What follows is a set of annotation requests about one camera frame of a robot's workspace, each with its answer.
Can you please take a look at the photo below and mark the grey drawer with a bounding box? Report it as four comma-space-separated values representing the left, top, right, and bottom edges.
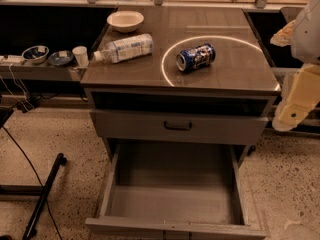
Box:
86, 141, 266, 240
90, 110, 267, 145

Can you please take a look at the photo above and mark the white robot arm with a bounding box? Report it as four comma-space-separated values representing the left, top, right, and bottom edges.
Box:
270, 0, 320, 131

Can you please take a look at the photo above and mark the grey drawer cabinet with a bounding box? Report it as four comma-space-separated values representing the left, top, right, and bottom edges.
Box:
80, 5, 282, 158

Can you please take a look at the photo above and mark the grey top drawer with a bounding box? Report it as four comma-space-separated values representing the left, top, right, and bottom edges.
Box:
90, 110, 267, 145

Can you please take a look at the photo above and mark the blue soda can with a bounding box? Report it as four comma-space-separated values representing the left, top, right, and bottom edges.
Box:
176, 43, 216, 72

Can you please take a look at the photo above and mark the clear plastic water bottle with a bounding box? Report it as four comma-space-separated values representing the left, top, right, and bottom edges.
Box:
94, 34, 154, 64

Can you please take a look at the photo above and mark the white paper bowl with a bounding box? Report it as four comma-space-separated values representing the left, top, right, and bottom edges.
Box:
107, 11, 144, 33

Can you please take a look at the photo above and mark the white paper cup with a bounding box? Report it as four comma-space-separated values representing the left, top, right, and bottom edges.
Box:
72, 46, 89, 67

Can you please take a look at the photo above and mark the blue ceramic bowl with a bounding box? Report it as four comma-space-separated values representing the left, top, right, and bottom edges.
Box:
48, 50, 74, 66

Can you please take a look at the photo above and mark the white power strip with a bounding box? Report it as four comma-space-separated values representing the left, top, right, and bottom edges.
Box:
0, 55, 24, 65

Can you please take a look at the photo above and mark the black metal stand leg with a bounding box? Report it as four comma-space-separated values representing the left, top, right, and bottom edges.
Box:
0, 153, 67, 240

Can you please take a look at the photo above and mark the white thin cable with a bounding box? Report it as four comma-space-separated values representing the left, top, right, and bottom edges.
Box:
0, 63, 35, 112

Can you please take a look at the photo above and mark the black floor cable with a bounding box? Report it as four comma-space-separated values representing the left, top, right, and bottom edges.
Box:
2, 126, 64, 240

